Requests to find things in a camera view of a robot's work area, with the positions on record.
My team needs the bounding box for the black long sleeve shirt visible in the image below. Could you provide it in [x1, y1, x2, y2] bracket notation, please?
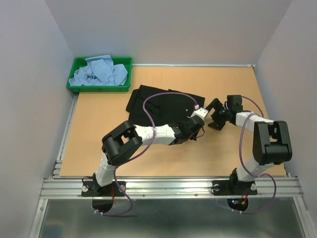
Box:
[126, 85, 205, 126]

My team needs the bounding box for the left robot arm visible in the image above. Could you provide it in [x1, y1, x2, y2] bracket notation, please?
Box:
[93, 116, 205, 195]

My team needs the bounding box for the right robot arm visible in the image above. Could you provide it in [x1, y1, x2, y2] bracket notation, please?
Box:
[206, 95, 292, 196]

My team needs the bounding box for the light blue shirt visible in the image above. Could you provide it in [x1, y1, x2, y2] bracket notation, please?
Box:
[68, 55, 128, 86]

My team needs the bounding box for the green plastic bin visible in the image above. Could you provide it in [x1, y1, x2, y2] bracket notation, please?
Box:
[66, 56, 133, 92]

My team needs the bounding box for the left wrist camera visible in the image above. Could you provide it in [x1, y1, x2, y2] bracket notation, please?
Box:
[190, 104, 209, 120]

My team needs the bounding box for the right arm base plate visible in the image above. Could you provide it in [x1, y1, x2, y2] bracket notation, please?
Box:
[211, 179, 258, 196]

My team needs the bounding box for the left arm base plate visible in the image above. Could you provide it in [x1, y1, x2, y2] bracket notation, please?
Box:
[81, 180, 125, 197]

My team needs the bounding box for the aluminium mounting rail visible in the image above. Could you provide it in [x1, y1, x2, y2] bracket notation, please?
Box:
[29, 176, 316, 238]

